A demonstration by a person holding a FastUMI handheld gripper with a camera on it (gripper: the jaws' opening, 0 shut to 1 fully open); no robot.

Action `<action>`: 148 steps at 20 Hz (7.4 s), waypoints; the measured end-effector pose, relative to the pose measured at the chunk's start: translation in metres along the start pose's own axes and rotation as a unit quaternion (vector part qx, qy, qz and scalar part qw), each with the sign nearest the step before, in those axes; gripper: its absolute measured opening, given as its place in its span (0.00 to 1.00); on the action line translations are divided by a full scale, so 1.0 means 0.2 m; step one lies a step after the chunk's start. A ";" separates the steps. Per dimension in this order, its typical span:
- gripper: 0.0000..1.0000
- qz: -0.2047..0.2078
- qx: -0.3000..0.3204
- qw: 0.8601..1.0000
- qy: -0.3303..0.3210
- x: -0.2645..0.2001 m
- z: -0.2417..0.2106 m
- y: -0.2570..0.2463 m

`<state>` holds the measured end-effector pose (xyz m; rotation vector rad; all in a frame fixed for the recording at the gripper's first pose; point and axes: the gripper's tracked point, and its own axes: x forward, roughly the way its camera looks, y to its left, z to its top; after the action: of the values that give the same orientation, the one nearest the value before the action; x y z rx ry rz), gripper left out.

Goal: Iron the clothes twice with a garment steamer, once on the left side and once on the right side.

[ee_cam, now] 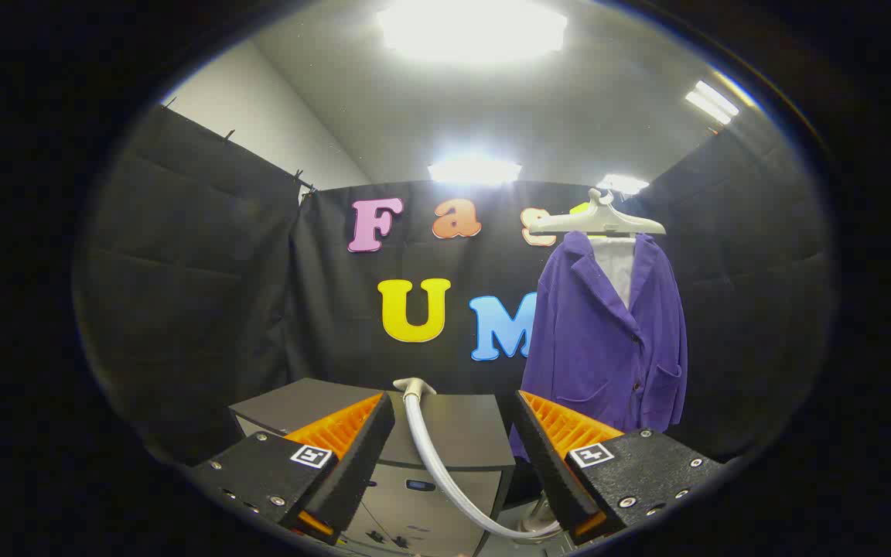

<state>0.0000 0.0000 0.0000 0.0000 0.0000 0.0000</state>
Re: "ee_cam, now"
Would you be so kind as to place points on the white shirt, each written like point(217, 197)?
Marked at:
point(617, 267)

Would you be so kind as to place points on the large ceiling light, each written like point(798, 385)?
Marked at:
point(472, 27)

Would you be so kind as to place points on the grey cabinet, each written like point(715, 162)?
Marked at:
point(465, 425)

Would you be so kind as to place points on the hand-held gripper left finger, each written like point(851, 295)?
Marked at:
point(360, 456)

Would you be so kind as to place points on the white garment steamer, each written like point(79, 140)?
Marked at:
point(430, 452)

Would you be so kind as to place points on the white clothes hanger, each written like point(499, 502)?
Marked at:
point(608, 222)

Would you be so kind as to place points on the double ceiling light panel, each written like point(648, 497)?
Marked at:
point(712, 102)

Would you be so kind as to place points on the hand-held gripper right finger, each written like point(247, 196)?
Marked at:
point(546, 464)

